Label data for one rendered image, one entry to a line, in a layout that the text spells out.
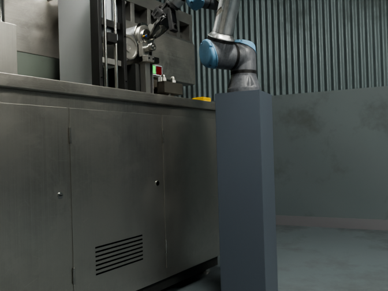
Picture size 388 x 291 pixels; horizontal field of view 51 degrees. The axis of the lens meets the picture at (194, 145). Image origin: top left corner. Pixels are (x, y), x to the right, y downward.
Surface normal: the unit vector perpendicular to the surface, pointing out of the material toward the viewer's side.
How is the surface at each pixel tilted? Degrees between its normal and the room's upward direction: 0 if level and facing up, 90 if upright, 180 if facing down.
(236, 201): 90
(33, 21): 90
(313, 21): 90
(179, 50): 90
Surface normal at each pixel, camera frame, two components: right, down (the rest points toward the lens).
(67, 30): -0.58, 0.01
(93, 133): 0.81, -0.03
